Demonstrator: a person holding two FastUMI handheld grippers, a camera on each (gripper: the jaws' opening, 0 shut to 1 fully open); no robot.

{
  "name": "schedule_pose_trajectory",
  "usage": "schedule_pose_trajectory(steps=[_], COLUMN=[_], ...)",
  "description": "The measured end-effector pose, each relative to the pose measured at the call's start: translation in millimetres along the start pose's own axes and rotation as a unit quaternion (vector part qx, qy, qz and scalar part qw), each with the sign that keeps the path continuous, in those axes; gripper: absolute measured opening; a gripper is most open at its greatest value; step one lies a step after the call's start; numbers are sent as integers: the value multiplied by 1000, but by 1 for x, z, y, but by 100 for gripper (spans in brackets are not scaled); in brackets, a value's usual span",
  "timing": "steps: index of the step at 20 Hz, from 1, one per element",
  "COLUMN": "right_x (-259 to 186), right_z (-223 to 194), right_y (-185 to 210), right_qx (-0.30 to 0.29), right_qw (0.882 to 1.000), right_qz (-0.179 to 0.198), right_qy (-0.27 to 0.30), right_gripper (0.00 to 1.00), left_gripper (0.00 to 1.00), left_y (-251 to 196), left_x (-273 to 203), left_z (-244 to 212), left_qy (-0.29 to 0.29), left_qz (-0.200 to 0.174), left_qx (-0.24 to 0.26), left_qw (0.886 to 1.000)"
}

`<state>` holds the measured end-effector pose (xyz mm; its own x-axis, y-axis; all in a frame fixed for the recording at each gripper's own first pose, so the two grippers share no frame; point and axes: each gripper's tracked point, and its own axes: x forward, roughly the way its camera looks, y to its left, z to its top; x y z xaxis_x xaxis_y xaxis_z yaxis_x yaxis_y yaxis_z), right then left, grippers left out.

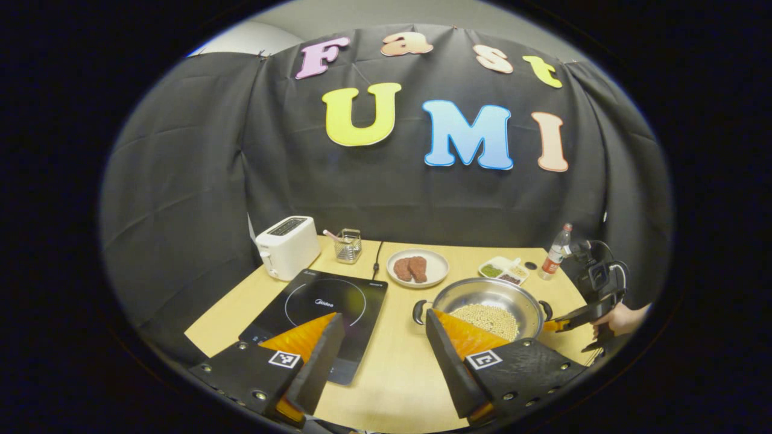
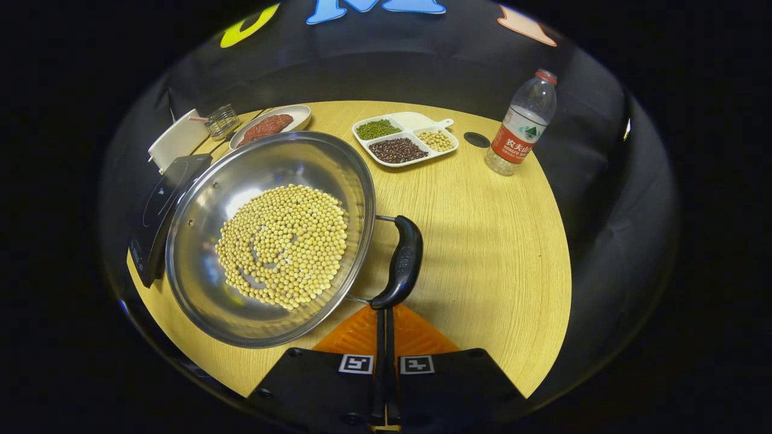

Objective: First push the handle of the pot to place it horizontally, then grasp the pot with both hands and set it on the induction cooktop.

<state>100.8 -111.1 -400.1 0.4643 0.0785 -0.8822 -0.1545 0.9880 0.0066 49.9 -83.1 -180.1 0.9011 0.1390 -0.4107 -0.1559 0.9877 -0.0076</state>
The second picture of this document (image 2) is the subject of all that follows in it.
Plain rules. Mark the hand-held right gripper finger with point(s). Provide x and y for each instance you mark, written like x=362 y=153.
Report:
x=380 y=374
x=391 y=374

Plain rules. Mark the pile of soybeans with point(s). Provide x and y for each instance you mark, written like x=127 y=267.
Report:
x=283 y=247

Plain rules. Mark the black induction cooktop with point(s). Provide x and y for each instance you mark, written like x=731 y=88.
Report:
x=163 y=199

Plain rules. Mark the heap of dark red beans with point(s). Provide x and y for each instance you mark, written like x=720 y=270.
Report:
x=398 y=150

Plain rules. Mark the small heap of yellow beans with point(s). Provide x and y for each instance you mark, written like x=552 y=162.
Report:
x=436 y=140

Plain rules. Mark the heap of green mung beans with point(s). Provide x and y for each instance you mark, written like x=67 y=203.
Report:
x=378 y=129

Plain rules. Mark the black round table grommet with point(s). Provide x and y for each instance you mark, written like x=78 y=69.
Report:
x=477 y=140

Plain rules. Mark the white divided tray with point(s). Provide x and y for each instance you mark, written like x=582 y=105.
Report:
x=416 y=120

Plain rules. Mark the red meat slice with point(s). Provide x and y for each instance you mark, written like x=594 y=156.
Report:
x=253 y=134
x=278 y=122

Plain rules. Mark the white oval plate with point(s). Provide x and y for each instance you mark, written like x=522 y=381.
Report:
x=298 y=114

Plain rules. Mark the clear water bottle red label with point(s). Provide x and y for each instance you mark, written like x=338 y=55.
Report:
x=522 y=129

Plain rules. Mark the white toaster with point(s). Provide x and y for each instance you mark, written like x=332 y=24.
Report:
x=178 y=141

